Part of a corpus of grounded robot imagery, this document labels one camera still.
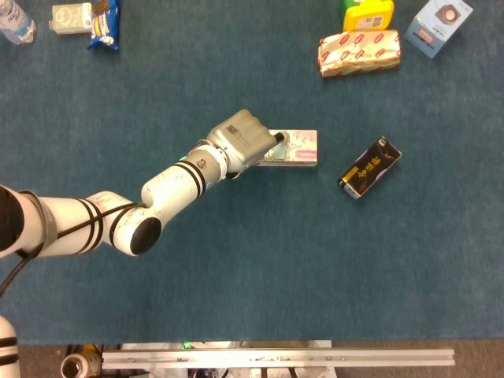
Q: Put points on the blue felt table cloth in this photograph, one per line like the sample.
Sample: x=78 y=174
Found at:
x=275 y=256

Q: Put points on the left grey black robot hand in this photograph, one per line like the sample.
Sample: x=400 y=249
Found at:
x=240 y=138

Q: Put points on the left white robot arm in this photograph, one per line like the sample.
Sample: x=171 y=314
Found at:
x=169 y=185

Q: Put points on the floral pink-white cardboard box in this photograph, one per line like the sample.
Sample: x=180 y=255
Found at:
x=303 y=147

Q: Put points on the black purple small box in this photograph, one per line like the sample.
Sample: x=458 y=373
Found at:
x=370 y=169

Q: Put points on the white banded robot link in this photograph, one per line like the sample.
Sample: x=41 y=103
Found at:
x=7 y=350

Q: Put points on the clear plastic water bottle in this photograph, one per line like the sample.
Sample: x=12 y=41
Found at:
x=17 y=23

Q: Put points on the yellow green container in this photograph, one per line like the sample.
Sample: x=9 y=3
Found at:
x=366 y=17

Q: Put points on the blue cookie packet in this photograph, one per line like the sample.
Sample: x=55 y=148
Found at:
x=104 y=27

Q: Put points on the brown tape roll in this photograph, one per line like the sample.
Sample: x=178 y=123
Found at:
x=76 y=364

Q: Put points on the red printed paper wrapped package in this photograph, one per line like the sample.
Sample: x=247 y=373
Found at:
x=358 y=53

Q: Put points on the pale green soap box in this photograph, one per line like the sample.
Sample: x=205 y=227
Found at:
x=69 y=19

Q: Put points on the light blue carton box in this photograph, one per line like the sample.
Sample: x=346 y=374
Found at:
x=437 y=27

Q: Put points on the aluminium profile rail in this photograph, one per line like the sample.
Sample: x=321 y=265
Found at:
x=275 y=358

